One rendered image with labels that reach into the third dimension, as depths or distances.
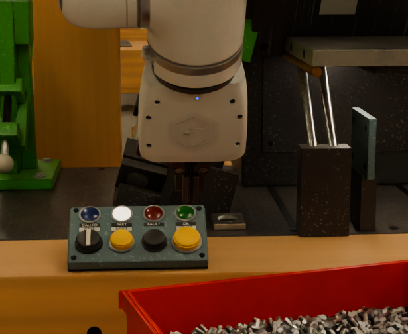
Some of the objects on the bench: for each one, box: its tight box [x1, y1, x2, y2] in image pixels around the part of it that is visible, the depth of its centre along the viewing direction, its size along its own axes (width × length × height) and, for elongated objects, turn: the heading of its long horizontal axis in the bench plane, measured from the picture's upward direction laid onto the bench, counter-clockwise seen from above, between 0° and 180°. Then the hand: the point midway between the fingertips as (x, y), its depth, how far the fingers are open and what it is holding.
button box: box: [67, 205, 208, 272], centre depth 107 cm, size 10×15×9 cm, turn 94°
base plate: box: [0, 166, 408, 241], centre depth 138 cm, size 42×110×2 cm, turn 94°
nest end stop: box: [115, 158, 168, 192], centre depth 125 cm, size 4×7×6 cm, turn 94°
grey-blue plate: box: [350, 107, 377, 231], centre depth 121 cm, size 10×2×14 cm, turn 4°
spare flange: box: [211, 213, 246, 230], centre depth 121 cm, size 6×4×1 cm
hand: (190, 179), depth 97 cm, fingers closed
